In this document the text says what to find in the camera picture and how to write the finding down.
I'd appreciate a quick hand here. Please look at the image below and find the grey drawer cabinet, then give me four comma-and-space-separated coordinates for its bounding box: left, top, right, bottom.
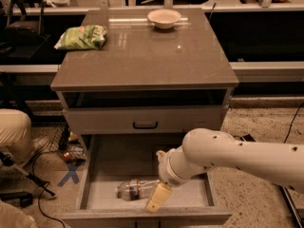
51, 9, 238, 147

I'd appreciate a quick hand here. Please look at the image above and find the clear plastic water bottle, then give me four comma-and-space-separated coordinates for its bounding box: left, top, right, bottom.
115, 179, 160, 201

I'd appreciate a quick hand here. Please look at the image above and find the black cable on floor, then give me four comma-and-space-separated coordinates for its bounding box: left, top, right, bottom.
283, 102, 304, 144

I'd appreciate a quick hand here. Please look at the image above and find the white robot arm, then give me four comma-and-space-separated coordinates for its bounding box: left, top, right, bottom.
145, 128, 304, 212

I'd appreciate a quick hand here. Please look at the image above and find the black bar on floor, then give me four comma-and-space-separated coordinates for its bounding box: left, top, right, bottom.
279, 187, 304, 228

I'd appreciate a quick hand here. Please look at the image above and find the black chair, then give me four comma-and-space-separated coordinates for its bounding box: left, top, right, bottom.
4, 0, 51, 59

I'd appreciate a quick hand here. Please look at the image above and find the closed grey top drawer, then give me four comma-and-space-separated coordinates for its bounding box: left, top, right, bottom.
64, 106, 228, 135

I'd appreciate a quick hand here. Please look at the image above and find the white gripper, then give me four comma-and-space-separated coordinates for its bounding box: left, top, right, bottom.
145, 146, 203, 213

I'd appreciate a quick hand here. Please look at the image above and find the white bowl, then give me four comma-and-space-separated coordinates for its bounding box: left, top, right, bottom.
147, 9, 181, 29

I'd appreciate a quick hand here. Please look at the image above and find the green chip bag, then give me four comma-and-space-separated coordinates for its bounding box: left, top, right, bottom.
54, 25, 107, 50

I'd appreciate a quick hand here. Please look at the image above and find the open grey middle drawer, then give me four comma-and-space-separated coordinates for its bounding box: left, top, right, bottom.
63, 133, 231, 228

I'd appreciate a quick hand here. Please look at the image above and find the black tripod leg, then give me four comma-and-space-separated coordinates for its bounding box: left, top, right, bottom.
0, 152, 55, 197

